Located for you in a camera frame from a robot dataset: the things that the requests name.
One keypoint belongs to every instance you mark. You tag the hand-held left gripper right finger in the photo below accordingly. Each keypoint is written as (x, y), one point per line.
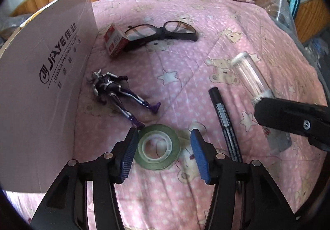
(199, 156)

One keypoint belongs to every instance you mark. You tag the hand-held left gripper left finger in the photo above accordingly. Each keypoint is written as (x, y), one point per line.
(127, 155)

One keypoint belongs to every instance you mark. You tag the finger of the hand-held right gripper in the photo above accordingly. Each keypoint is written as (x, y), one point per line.
(288, 115)

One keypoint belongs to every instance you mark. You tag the green tape roll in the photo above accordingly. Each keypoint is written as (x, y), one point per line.
(157, 164)

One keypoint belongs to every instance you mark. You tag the clear plastic tube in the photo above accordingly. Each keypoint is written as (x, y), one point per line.
(247, 75)

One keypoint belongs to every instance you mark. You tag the white cardboard box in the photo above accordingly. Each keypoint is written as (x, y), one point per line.
(38, 103)

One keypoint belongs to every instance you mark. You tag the black marker pen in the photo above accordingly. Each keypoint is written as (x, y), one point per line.
(224, 116)

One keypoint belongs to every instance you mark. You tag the purple silver action figure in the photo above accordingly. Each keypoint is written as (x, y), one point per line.
(110, 85)

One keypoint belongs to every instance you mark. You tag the pink bear print blanket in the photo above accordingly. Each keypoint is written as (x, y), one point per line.
(180, 65)

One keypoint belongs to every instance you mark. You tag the small red white box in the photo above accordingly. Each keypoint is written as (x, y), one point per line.
(114, 39)

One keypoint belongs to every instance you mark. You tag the clear plastic bag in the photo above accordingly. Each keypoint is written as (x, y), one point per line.
(10, 23)

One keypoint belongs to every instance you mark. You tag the black frame glasses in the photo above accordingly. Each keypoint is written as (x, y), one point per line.
(162, 31)

